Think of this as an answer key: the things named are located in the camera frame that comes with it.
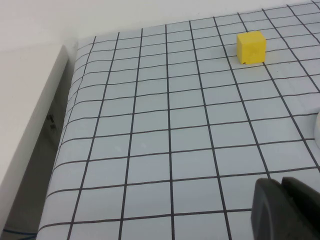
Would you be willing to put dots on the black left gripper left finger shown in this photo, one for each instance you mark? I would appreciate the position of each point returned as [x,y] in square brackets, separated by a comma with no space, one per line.
[270,212]

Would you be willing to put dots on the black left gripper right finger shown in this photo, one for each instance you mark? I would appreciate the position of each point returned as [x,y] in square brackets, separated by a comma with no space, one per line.
[308,207]

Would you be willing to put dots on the white adhesive tape roll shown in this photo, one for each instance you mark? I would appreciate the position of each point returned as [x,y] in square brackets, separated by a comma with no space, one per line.
[318,125]

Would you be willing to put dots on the white black-grid tablecloth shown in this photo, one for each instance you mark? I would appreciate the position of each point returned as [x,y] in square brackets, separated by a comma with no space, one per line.
[150,125]

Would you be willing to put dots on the yellow foam cube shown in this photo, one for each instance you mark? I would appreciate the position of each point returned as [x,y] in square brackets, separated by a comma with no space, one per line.
[251,48]

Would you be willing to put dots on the white side board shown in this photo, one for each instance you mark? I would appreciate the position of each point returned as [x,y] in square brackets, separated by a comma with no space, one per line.
[20,87]

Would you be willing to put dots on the small black bracket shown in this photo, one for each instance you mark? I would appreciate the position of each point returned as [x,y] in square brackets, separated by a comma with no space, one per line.
[51,122]

